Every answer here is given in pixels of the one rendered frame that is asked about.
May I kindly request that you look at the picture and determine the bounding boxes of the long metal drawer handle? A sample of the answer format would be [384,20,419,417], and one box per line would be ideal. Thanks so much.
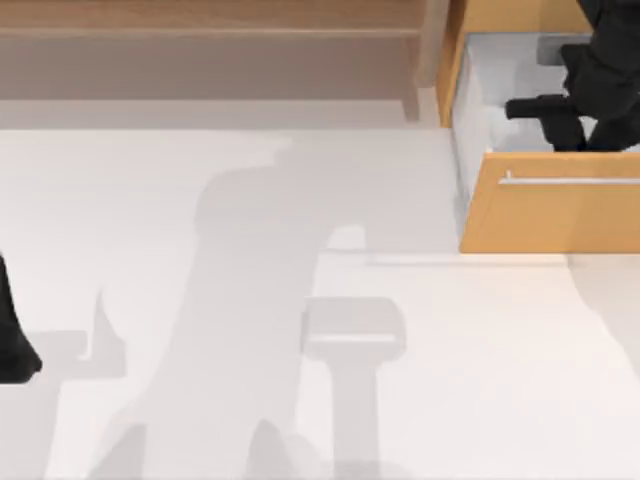
[497,170,640,188]

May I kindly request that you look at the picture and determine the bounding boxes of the pale wooden drawer front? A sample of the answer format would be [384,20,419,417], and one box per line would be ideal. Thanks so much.
[458,150,640,255]

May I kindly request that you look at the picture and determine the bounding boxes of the wooden open shelf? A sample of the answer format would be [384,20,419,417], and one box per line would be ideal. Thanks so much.
[0,0,437,124]

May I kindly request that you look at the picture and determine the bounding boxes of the wooden cupboard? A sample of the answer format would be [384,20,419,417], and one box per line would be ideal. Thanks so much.
[433,0,640,129]

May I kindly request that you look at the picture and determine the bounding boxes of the drawer with grey pierced inside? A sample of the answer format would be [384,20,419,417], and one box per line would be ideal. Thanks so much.
[451,31,640,241]

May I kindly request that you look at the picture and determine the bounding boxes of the pale grey rounded box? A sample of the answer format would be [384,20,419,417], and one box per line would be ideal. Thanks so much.
[536,34,571,66]

